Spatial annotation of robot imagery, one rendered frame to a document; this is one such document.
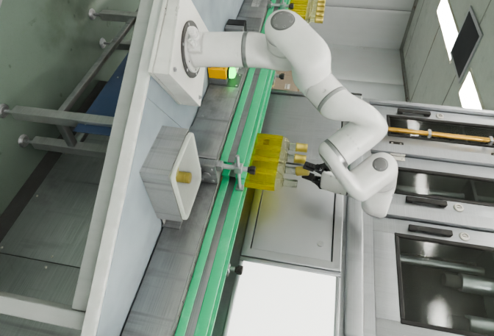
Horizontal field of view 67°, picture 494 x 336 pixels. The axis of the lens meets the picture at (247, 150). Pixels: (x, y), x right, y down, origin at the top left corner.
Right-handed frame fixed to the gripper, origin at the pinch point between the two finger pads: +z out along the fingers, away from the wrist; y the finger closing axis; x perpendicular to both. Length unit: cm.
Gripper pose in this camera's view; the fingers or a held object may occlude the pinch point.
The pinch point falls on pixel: (308, 170)
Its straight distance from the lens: 137.5
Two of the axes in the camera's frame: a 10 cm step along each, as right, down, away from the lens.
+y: -0.3, -6.5, -7.6
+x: -4.4, 6.9, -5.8
